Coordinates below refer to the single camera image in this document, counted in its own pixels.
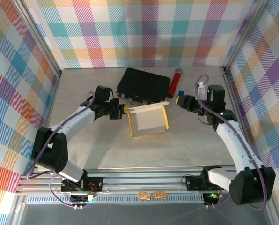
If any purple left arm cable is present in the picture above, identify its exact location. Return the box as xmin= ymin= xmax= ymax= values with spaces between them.
xmin=27 ymin=91 xmax=95 ymax=210

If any black case with chrome handle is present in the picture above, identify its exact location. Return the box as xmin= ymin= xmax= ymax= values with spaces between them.
xmin=116 ymin=67 xmax=172 ymax=105

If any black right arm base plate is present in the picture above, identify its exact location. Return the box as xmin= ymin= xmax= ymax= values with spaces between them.
xmin=185 ymin=175 xmax=229 ymax=191

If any yellow and white paper box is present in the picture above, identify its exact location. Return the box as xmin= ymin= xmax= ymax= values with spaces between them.
xmin=124 ymin=100 xmax=170 ymax=138

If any white slotted cable duct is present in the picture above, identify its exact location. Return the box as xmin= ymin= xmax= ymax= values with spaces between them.
xmin=26 ymin=195 xmax=206 ymax=205

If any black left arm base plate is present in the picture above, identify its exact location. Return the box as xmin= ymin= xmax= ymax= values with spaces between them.
xmin=60 ymin=176 xmax=104 ymax=193

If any black connector box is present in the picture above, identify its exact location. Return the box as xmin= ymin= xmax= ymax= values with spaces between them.
xmin=204 ymin=192 xmax=221 ymax=204
xmin=70 ymin=192 xmax=96 ymax=204

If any red microphone with grey head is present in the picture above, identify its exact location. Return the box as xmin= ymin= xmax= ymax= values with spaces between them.
xmin=167 ymin=68 xmax=184 ymax=98

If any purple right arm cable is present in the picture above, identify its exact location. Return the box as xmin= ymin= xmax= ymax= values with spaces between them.
xmin=194 ymin=74 xmax=271 ymax=210

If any aluminium upright post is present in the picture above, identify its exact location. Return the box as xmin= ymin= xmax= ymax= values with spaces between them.
xmin=222 ymin=0 xmax=270 ymax=74
xmin=12 ymin=0 xmax=62 ymax=77

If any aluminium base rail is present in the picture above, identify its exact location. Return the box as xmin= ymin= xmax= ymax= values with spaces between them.
xmin=15 ymin=164 xmax=274 ymax=195

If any aluminium side rail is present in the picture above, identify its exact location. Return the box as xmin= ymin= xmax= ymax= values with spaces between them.
xmin=31 ymin=70 xmax=62 ymax=175
xmin=222 ymin=69 xmax=258 ymax=173

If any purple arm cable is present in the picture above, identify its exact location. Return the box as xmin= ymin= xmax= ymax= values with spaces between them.
xmin=194 ymin=74 xmax=271 ymax=210
xmin=27 ymin=91 xmax=95 ymax=210

